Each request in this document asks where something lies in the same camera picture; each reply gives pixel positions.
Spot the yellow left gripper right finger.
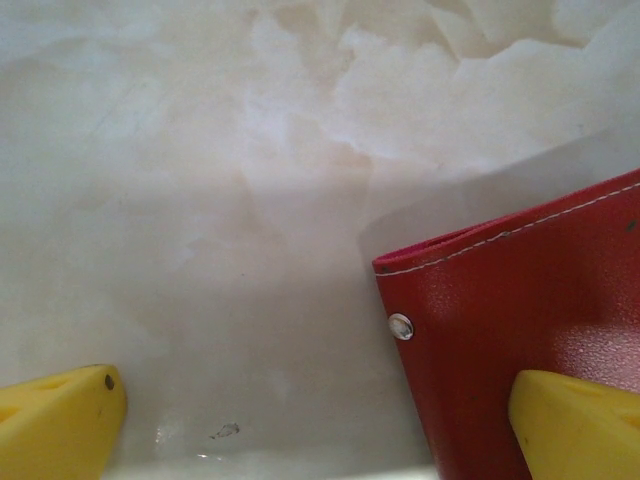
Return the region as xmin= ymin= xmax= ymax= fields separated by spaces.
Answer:
xmin=508 ymin=368 xmax=640 ymax=480

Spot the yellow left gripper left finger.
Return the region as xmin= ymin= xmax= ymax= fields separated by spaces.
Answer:
xmin=0 ymin=363 xmax=128 ymax=480

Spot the red card holder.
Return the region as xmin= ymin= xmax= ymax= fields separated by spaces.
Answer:
xmin=372 ymin=168 xmax=640 ymax=480

